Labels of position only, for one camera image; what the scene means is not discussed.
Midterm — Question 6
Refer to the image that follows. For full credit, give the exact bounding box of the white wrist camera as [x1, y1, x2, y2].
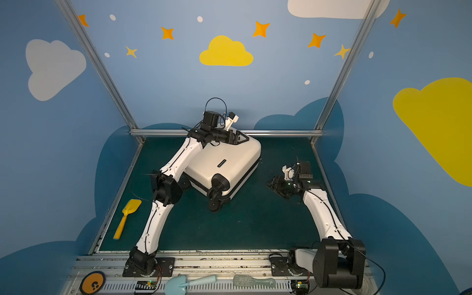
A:
[282, 165, 295, 181]
[224, 112, 238, 131]

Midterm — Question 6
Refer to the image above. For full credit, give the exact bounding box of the yellow toy shovel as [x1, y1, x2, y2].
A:
[113, 199, 142, 240]

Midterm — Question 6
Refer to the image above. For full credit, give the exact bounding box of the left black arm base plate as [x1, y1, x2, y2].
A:
[122, 257, 175, 278]

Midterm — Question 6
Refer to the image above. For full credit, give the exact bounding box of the orange black round disc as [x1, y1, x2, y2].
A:
[79, 271, 106, 295]

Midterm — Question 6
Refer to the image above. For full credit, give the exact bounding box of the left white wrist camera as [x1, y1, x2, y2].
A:
[224, 112, 238, 131]

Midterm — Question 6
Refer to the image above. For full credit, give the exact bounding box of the aluminium frame post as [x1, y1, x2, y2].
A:
[55, 0, 138, 131]
[310, 0, 383, 145]

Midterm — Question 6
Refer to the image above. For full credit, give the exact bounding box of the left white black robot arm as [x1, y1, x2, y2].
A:
[124, 111, 250, 277]

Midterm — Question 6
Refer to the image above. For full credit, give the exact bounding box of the white hard-shell suitcase black lining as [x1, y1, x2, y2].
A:
[179, 135, 262, 212]

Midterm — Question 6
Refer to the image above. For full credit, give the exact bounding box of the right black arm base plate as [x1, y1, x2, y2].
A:
[269, 256, 309, 277]

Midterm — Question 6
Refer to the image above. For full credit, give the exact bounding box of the left small circuit board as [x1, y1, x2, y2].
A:
[133, 280, 158, 295]

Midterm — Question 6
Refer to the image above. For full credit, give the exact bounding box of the right aluminium frame post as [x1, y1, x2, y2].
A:
[310, 0, 383, 145]

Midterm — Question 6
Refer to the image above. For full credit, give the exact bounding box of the small circuit board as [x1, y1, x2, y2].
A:
[290, 280, 310, 295]
[133, 280, 158, 295]

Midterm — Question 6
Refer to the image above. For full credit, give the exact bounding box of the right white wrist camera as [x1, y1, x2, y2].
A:
[282, 165, 295, 181]

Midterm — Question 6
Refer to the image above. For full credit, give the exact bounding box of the pale green hair brush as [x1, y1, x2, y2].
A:
[232, 275, 276, 288]

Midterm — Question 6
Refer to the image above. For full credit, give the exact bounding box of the right small circuit board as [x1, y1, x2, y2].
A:
[290, 280, 310, 295]

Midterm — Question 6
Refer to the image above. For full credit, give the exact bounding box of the left aluminium frame post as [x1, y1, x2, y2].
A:
[55, 0, 138, 131]

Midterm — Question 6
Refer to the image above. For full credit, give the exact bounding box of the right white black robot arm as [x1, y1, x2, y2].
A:
[266, 161, 366, 290]

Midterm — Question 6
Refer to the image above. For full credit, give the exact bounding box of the teal toy shovel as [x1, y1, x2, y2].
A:
[164, 275, 217, 295]

